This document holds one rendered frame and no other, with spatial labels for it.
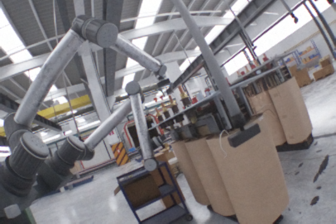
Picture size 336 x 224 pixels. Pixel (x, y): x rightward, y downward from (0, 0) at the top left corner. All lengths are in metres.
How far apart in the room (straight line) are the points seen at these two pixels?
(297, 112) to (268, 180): 1.63
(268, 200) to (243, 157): 0.44
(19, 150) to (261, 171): 1.53
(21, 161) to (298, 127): 3.09
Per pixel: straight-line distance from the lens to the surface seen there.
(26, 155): 1.06
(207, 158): 1.59
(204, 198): 2.18
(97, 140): 1.87
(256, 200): 1.40
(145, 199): 2.20
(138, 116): 1.56
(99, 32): 0.95
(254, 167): 1.28
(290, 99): 2.77
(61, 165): 1.74
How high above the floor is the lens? 1.30
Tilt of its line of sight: 8 degrees up
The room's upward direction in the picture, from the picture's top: 23 degrees counter-clockwise
